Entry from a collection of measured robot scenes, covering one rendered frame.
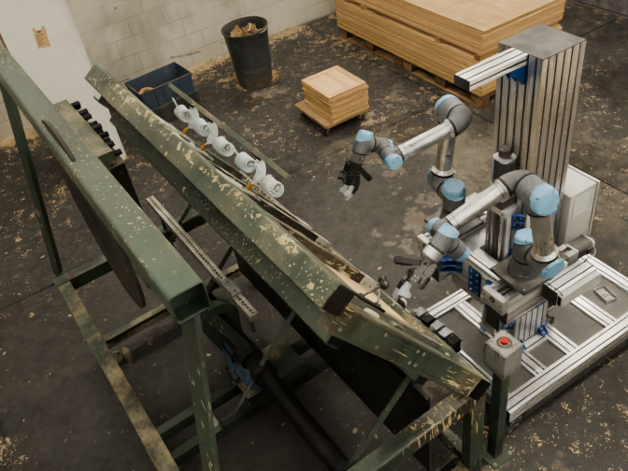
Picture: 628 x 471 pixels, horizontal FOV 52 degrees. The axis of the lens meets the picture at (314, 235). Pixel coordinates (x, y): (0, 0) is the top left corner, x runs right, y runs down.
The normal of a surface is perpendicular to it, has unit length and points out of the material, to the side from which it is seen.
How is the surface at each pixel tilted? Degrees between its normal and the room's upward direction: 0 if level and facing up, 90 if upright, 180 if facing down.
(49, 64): 90
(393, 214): 0
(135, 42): 90
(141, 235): 0
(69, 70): 90
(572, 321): 0
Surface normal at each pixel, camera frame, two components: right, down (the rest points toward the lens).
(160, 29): 0.53, 0.50
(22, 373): -0.14, -0.75
